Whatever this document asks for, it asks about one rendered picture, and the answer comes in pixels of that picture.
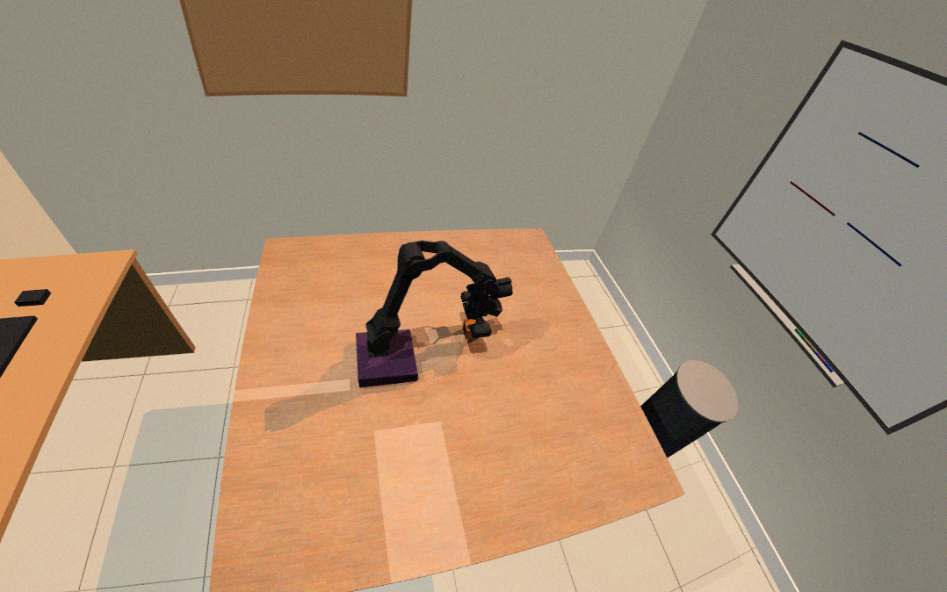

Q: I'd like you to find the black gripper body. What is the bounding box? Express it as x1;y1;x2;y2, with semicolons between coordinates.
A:
460;291;492;338

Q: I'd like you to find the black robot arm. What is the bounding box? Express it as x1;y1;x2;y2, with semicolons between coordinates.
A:
365;241;513;357

